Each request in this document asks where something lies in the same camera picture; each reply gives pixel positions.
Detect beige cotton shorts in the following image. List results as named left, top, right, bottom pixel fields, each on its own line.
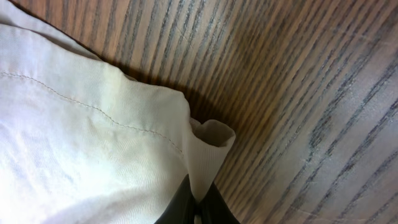
left=1, top=1, right=236, bottom=223

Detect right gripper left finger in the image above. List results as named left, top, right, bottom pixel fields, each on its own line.
left=155, top=175, right=196, bottom=224

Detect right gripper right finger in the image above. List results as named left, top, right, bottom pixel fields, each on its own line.
left=198, top=182, right=240, bottom=224

